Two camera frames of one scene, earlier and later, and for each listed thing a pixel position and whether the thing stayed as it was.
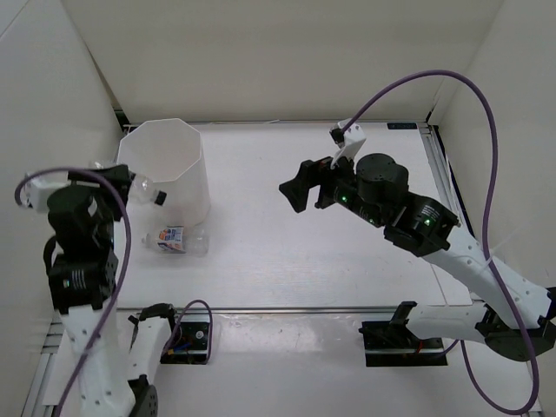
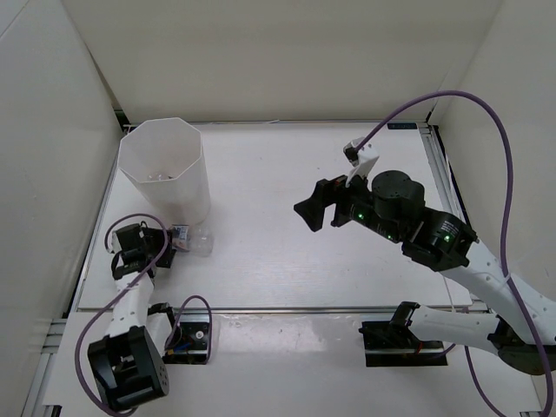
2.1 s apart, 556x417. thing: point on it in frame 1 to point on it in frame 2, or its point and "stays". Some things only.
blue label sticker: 402,126 stays
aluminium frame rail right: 445,176 stays
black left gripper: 118,173 to 158,235
